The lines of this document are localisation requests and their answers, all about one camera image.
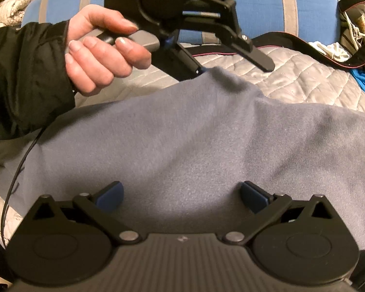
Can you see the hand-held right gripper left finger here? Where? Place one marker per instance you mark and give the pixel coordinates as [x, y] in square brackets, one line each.
[109, 197]

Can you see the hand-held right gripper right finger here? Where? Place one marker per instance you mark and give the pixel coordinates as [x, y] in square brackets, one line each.
[252, 197]

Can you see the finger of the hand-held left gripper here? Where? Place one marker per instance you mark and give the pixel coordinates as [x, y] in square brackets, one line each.
[255, 56]
[185, 56]

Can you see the gray-blue fleece garment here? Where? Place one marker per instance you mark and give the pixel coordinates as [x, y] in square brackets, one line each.
[182, 133]

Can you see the person's left hand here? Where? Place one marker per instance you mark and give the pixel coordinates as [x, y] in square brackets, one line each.
[91, 64]

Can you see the black belt with red edge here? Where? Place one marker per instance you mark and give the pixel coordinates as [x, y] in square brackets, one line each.
[219, 49]

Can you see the gray quilted bedspread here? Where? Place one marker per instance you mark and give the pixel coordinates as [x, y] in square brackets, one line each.
[307, 79]

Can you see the white cloth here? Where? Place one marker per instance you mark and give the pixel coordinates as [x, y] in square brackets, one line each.
[331, 51]

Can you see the bright blue cloth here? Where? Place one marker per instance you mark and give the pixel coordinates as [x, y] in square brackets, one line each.
[360, 77]

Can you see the dark object at right edge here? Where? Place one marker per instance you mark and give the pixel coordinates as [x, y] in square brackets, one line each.
[359, 21]

